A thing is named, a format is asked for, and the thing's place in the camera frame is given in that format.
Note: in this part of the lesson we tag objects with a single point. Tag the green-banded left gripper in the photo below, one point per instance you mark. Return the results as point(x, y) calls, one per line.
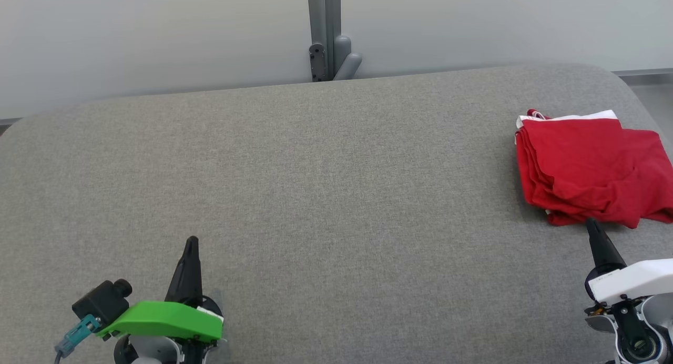
point(163, 319)

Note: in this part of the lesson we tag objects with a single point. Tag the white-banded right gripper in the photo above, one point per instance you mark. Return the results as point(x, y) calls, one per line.
point(636, 280)

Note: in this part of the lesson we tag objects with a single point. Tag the red shorts with white hem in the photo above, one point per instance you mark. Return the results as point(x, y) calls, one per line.
point(568, 153)

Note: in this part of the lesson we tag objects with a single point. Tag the grey rounded lever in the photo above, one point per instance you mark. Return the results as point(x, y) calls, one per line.
point(347, 64)

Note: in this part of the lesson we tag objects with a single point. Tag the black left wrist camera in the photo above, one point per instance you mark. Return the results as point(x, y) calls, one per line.
point(100, 301)

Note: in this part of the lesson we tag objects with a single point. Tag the grey metal post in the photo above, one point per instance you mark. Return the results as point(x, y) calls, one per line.
point(322, 27)

